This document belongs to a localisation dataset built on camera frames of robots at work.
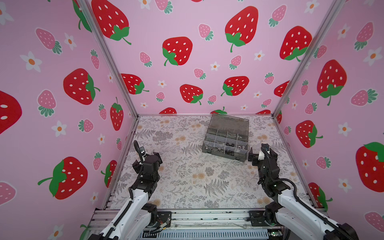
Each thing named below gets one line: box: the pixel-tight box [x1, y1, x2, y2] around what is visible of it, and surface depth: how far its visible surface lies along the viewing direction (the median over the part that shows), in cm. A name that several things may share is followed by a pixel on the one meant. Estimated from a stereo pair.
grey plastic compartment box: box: [202, 113, 250, 162], surface depth 106 cm
